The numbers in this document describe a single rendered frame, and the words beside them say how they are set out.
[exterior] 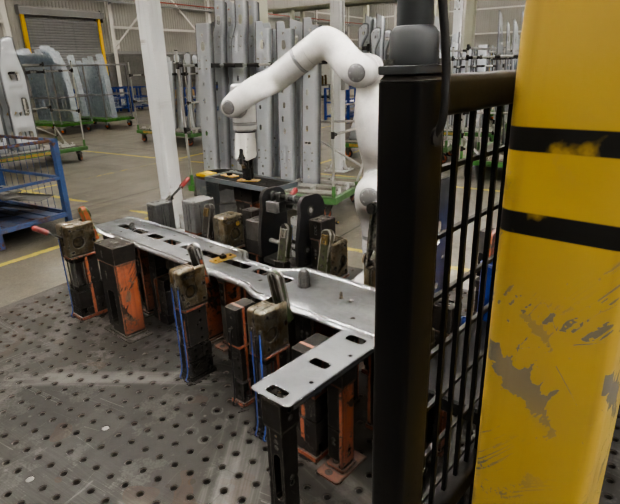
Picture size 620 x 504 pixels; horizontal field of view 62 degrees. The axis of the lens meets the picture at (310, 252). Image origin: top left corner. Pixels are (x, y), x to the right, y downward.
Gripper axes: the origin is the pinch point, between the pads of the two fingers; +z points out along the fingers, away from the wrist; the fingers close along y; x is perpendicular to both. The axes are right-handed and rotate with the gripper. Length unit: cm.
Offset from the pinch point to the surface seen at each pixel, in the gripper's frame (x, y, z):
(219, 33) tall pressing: -196, -398, -73
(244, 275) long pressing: 19, 51, 19
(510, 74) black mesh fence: 79, 129, -36
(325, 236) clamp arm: 40, 39, 10
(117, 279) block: -29, 46, 27
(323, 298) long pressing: 45, 61, 19
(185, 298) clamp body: 6, 62, 22
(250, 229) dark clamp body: 9.7, 23.7, 14.0
